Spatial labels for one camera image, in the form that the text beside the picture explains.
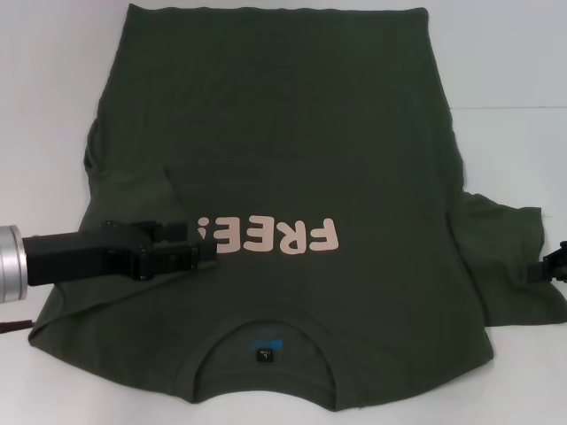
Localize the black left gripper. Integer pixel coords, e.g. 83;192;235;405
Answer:
20;220;219;285

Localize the dark green FREE t-shirt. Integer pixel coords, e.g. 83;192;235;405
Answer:
27;3;567;396

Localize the dark red cable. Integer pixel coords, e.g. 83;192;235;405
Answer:
0;318;35;334

